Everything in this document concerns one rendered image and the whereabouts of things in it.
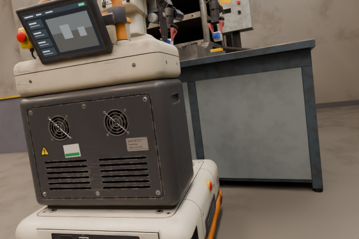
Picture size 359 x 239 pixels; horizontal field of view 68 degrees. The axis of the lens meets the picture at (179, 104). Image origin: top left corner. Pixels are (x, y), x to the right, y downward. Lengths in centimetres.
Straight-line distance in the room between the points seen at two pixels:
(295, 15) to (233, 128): 339
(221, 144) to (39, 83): 105
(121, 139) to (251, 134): 91
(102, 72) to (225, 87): 88
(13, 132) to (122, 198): 363
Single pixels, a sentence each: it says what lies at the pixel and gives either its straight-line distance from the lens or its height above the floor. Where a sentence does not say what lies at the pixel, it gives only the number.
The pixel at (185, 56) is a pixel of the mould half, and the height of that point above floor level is 83.
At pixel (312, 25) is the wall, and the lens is 476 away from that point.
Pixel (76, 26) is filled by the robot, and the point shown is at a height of 87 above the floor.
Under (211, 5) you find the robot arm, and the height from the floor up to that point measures 112.
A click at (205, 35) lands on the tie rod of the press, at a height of 106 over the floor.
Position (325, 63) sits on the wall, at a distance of 475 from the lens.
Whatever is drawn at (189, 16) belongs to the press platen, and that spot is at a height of 126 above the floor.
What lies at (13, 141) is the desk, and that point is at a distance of 448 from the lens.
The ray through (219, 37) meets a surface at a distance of 171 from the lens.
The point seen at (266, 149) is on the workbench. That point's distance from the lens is 158.
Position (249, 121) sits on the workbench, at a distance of 156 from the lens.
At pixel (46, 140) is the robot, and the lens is 100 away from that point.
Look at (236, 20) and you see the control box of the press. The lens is 248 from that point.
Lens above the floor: 66
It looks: 4 degrees down
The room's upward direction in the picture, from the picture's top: 7 degrees counter-clockwise
